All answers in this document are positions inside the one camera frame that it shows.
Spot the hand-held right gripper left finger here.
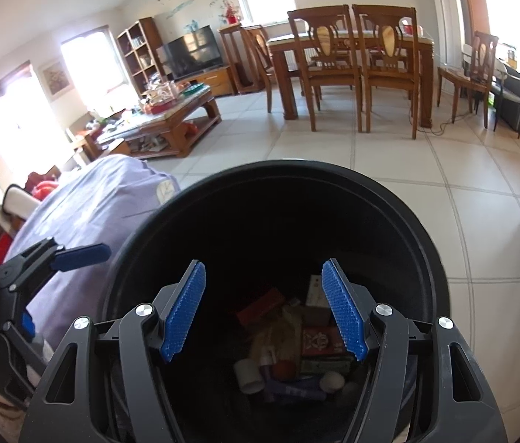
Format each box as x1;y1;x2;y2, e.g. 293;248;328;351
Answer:
19;260;207;443

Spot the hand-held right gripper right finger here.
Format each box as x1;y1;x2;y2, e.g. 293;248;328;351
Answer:
322;258;507;443

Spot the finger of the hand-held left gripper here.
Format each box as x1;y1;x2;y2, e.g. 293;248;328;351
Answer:
3;313;54;378
0;237;113;290

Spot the red face print milk carton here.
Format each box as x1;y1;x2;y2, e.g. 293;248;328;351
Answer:
300;327;349;357

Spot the beige white box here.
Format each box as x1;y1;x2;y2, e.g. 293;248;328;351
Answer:
305;274;331;308

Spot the green label box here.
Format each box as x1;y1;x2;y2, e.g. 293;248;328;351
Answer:
300;357;354;375

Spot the small orange round cap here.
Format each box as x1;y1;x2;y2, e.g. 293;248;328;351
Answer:
272;360;297;382

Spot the black round trash bin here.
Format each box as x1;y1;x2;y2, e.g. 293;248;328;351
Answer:
102;159;453;443

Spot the purple printed tablecloth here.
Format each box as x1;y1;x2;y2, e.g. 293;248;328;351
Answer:
3;154;183;348

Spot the red cushion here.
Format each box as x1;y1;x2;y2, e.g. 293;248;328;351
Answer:
26;172;63;200

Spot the wooden sofa with grey cushions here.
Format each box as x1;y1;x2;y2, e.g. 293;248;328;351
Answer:
0;183;40;221

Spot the wooden coffee table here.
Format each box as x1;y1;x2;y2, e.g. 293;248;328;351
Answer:
95;87;223;159

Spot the pile of small household items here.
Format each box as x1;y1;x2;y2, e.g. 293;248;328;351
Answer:
97;78;208;140

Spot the small framed picture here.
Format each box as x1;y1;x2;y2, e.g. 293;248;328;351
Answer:
37;58;76;99

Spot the wooden bookshelf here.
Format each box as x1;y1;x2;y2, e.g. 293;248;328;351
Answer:
116;17;167;99

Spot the wooden television stand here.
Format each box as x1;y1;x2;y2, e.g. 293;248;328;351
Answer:
173;65;236;99

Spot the black flat television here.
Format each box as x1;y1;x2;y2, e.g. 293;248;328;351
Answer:
155;24;225;82

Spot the wooden dining chair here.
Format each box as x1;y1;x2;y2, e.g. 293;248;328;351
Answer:
351;4;420;141
245;27;289;112
436;30;500;130
286;4;364;134

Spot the tall wooden plant stand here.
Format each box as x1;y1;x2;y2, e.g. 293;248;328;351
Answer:
216;23;271;96

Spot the wooden dining table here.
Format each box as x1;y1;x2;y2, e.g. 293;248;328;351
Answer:
266;29;437;130

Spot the dark bench seat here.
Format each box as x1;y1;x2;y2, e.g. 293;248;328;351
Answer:
487;61;520;140

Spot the red flower vase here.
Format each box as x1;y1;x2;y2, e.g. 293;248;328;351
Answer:
222;0;241;25

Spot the white standing air conditioner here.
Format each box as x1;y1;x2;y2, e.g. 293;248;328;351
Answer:
425;0;466;71

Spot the bird and bamboo wall decal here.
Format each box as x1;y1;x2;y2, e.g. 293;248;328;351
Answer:
154;0;233;33

